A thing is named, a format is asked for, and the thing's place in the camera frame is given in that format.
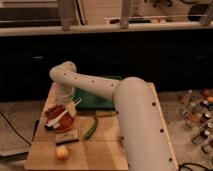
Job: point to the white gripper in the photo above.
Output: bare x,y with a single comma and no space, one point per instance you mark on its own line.
63,93

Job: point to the white handled brush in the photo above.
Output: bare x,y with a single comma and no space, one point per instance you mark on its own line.
69,108

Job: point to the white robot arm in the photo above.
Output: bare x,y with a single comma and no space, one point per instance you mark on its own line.
142,126

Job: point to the red bowl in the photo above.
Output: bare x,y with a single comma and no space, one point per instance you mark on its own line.
64,124

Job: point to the green cloth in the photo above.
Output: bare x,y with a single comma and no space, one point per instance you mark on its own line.
93,98

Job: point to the wooden block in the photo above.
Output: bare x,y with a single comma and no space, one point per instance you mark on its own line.
70,136

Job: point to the yellow round fruit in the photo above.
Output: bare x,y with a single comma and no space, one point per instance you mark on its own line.
62,152

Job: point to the long wooden shelf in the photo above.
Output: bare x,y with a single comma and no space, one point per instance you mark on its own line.
77,29

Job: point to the spice bottles on floor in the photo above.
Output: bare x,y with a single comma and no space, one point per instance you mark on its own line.
196,112

